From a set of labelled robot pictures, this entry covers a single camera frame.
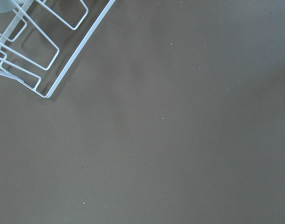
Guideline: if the grey cup on rack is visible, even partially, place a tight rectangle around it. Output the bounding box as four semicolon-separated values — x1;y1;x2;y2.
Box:
0;0;17;14

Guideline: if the white wire cup rack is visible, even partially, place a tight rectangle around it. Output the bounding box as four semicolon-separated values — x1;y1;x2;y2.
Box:
0;0;114;98

